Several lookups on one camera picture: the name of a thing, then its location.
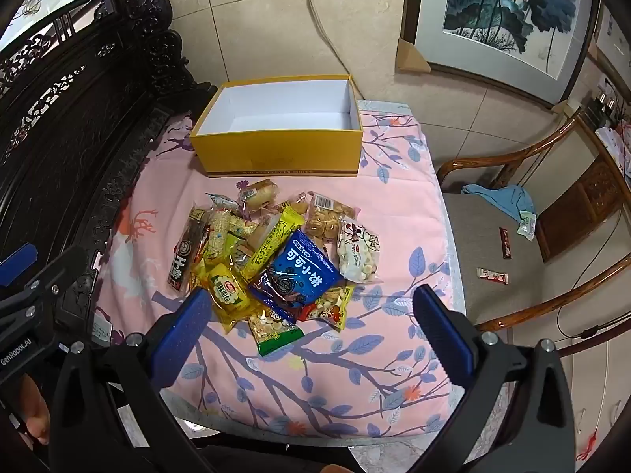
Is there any cardboard corner protector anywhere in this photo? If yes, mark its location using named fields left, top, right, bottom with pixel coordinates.
left=396, top=37, right=431, bottom=74

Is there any yellow-green long packet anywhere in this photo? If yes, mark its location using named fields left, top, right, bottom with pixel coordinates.
left=241, top=205, right=306, bottom=284

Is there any dark carved wooden bench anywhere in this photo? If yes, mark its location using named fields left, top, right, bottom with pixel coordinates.
left=0, top=0, right=220, bottom=356

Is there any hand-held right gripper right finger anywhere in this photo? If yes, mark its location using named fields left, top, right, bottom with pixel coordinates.
left=411, top=285, right=577, bottom=473

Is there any yellow-print pale cracker packet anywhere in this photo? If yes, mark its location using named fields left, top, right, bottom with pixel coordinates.
left=231, top=214, right=262, bottom=257

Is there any yellow cardboard box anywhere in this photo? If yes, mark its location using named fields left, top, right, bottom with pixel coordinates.
left=190, top=75, right=364, bottom=178

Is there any framed lotus painting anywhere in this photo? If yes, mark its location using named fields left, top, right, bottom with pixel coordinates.
left=399, top=0, right=599, bottom=109

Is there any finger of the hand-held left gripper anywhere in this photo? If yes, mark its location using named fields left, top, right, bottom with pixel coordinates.
left=0, top=244, right=39, bottom=287
left=0, top=245, right=102, bottom=336

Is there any black cable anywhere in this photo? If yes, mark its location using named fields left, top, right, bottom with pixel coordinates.
left=557, top=217, right=631, bottom=341

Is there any green white small packet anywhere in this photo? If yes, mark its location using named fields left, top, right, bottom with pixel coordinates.
left=515, top=211, right=538, bottom=241

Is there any black power strip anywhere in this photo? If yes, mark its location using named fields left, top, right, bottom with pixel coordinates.
left=584, top=91, right=631, bottom=131

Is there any wooden armchair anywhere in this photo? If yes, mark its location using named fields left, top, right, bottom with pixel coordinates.
left=436, top=113, right=631, bottom=356

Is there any green small biscuit packet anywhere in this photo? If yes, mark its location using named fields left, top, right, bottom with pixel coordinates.
left=246, top=305, right=302, bottom=358

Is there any blue cloth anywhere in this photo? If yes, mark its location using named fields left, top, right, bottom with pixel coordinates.
left=461, top=184, right=538, bottom=222

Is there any white red snack bar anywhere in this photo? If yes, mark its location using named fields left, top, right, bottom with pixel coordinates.
left=476, top=267, right=510, bottom=287

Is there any pink floral printed blanket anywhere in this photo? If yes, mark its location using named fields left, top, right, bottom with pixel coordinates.
left=91, top=100, right=469, bottom=447

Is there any dark brown long packet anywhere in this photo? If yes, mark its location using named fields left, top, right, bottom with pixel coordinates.
left=168, top=207, right=210, bottom=291

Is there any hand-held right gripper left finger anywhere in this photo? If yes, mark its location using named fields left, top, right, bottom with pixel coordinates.
left=49, top=287, right=218, bottom=473

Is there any blue cookie packet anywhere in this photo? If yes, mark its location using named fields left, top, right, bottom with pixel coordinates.
left=249, top=229, right=346, bottom=316

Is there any red tassel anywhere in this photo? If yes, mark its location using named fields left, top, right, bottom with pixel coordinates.
left=577, top=431, right=599, bottom=461

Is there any clear white biscuit packet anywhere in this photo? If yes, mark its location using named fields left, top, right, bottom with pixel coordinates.
left=336, top=216, right=384, bottom=284

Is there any red biscuit packet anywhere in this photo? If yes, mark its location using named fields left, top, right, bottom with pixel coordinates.
left=298, top=283, right=356, bottom=331

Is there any clear brown pastry packet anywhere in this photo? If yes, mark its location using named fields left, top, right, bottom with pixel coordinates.
left=303, top=192, right=360, bottom=247

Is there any person's left hand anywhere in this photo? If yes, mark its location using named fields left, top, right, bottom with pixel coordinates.
left=20, top=374, right=52, bottom=447

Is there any bread roll packet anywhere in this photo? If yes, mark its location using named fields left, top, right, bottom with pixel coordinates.
left=238, top=179, right=279, bottom=218

